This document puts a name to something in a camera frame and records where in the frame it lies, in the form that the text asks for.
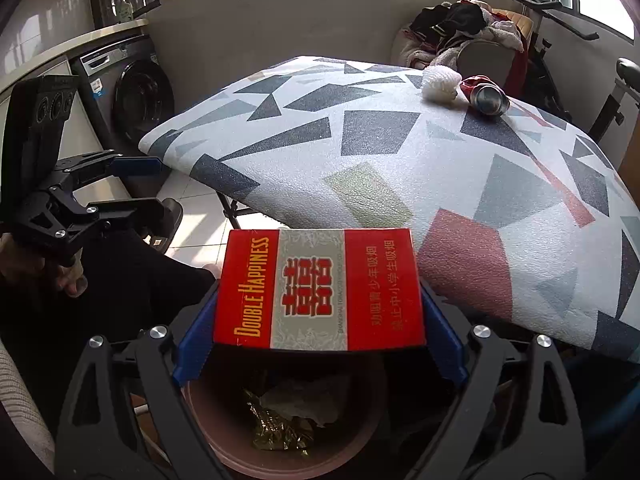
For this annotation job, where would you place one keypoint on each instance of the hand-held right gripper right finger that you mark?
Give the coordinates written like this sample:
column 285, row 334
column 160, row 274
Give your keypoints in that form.
column 445, row 340

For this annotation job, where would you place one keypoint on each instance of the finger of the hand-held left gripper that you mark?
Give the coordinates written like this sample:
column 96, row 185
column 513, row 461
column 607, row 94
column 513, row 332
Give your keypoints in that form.
column 165, row 220
column 135, row 165

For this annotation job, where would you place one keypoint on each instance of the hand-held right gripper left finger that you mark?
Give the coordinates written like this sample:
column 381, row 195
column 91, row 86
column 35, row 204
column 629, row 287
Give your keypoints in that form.
column 192, row 340

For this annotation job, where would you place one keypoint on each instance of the gold foil wrapper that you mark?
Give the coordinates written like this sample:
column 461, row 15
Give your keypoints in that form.
column 275, row 430

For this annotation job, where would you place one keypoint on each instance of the white tissue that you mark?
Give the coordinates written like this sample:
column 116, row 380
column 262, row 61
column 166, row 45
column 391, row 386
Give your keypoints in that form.
column 305, row 400

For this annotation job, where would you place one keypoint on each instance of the red cigarette pack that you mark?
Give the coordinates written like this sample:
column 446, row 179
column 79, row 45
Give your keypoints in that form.
column 320, row 290

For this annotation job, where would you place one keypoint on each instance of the brown round trash bin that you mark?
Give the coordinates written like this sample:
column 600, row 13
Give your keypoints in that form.
column 350, row 440

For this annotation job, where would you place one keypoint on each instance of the person's left hand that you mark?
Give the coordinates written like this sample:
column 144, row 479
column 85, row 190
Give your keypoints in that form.
column 67, row 280

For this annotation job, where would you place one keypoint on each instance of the black table leg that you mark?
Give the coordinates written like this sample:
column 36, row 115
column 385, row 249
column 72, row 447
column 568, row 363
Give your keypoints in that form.
column 227, row 210

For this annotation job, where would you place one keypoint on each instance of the grey washing machine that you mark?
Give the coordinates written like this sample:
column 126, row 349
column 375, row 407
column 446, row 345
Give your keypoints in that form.
column 140, row 100

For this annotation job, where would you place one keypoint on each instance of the white countertop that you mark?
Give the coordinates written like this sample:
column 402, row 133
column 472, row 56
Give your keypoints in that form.
column 75, row 42

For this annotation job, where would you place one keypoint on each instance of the beige woven cushion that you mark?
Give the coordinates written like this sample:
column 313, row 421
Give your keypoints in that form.
column 20, row 410

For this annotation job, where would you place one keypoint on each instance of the crushed red drink can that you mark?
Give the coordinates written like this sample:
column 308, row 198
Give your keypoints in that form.
column 487, row 97

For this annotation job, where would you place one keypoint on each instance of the white foam fruit net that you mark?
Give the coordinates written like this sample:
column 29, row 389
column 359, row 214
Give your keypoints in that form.
column 440, row 82

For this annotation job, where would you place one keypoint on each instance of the cream chair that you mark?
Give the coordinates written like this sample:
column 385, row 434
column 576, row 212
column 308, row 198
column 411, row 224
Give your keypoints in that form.
column 490, row 65

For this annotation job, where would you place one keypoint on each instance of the black exercise bike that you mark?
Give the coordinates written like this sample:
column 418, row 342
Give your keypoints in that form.
column 545, row 75

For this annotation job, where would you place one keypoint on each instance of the white fluffy towel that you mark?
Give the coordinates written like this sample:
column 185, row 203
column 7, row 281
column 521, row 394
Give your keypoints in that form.
column 435, row 55

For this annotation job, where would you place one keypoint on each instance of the black garment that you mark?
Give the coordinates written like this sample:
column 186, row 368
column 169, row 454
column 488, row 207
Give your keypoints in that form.
column 450, row 22

